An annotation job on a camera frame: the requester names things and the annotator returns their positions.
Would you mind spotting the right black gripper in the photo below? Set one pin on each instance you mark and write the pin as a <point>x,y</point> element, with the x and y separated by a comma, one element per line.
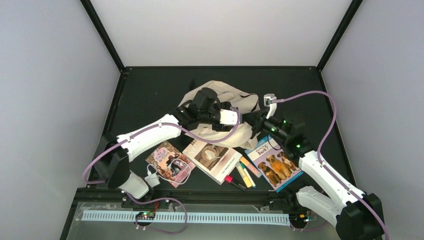
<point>255,122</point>

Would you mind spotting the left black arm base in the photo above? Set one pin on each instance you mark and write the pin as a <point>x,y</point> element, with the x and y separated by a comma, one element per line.
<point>144,205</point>

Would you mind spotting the white charger with cable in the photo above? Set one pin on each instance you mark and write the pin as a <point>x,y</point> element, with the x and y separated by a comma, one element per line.
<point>154,177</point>

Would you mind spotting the light blue slotted cable duct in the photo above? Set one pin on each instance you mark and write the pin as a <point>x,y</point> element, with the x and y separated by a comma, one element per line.
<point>277,219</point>

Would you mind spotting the pink black highlighter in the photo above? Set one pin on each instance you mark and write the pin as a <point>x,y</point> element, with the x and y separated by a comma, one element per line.
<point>235,183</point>

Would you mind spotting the orange pastel highlighter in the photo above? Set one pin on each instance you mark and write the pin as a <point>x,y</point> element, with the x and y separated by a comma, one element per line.
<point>250,166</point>

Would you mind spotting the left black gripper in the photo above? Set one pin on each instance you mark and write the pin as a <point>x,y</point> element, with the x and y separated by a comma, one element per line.
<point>223,127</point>

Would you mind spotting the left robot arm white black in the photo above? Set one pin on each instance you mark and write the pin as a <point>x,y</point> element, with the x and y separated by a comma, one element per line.
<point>114,154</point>

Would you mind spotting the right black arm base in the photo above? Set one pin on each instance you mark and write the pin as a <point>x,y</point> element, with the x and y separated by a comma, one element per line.
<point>286,201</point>

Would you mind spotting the yellow highlighter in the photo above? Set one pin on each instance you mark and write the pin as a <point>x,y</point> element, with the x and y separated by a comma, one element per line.
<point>243,175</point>

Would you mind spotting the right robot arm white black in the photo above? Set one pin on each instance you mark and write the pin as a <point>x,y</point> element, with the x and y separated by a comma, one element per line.
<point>354,214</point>

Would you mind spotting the dog bark reader book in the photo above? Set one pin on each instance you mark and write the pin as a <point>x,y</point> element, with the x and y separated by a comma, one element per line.
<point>272,162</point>

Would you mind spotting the white teal marker pen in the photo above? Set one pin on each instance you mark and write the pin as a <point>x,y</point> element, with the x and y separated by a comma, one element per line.
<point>248,175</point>

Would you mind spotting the beige canvas backpack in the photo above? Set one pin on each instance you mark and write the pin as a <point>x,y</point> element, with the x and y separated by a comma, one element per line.
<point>244,101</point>

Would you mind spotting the thick white coffee book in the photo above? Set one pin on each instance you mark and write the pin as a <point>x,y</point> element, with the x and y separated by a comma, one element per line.
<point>215,161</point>

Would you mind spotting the black frame post left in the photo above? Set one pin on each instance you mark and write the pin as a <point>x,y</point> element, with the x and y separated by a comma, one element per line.
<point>102,32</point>

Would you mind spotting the black frame post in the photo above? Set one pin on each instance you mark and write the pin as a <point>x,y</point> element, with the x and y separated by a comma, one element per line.
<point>340,30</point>
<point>102,32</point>

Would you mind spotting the black frame post right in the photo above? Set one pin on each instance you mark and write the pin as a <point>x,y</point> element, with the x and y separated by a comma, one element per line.
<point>340,30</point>

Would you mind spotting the pink illustrated picture book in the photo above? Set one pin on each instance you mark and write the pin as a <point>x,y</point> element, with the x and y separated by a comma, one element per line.
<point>164,152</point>

